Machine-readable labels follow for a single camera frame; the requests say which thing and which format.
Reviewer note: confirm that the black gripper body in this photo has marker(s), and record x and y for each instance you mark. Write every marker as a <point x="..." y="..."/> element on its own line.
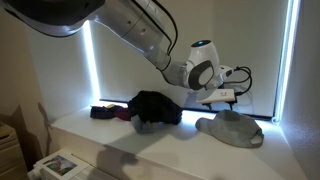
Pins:
<point x="233" y="101"/>

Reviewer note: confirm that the light gray baseball cap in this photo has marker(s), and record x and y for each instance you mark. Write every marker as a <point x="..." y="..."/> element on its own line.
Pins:
<point x="233" y="128"/>

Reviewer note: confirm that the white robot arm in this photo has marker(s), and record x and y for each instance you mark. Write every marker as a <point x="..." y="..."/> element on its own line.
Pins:
<point x="133" y="26"/>

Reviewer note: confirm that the black cap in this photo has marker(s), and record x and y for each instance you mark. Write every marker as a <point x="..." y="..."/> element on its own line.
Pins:
<point x="155" y="106"/>

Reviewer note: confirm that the maroon cap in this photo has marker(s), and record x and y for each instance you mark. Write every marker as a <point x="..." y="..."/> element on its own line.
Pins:
<point x="122" y="114"/>

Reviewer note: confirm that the navy cap with yellow brim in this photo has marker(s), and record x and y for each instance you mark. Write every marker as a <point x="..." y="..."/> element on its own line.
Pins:
<point x="101" y="112"/>

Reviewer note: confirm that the black blind bottom bar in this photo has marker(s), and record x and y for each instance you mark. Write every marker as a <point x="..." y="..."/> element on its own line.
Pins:
<point x="260" y="115"/>

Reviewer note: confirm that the white roller blind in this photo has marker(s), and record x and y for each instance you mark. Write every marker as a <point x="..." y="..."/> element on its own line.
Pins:
<point x="253" y="50"/>

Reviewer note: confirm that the white framed picture book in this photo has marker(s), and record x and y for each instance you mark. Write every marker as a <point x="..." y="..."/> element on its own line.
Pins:
<point x="60" y="165"/>

